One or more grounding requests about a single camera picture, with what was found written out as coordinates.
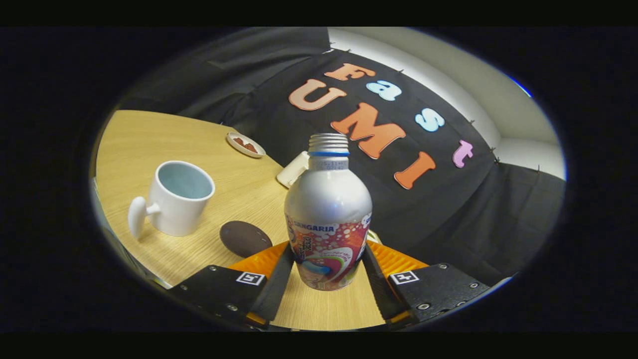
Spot white cup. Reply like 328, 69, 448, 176
128, 160, 216, 241

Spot wooden table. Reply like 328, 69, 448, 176
95, 110, 387, 331

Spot white toaster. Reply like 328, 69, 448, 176
277, 151, 311, 189

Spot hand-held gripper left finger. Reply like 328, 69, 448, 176
169, 241, 295, 330

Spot silver juice bottle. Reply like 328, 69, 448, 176
284, 133, 373, 292

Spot small white plate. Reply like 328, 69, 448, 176
226, 132, 266, 159

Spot dark brown coaster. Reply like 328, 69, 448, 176
220, 220, 273, 258

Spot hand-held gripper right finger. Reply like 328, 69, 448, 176
361, 239, 491, 327

